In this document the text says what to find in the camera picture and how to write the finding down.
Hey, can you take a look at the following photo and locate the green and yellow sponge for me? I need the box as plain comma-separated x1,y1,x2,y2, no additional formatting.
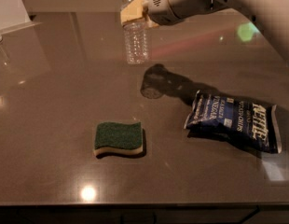
94,122,144,157

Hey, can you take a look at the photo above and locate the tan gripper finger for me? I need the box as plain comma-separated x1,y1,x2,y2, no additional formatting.
120,0,148,25
145,17,158,28

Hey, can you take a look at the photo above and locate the blue kettle chips bag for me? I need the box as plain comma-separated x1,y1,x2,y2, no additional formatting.
184,91,282,154

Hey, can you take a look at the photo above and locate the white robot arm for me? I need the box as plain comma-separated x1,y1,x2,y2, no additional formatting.
120,0,289,64

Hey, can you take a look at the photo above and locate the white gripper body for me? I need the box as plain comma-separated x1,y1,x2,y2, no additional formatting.
147,0,179,25

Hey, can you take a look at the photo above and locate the clear plastic water bottle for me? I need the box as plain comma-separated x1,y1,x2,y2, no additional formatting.
120,0,149,64

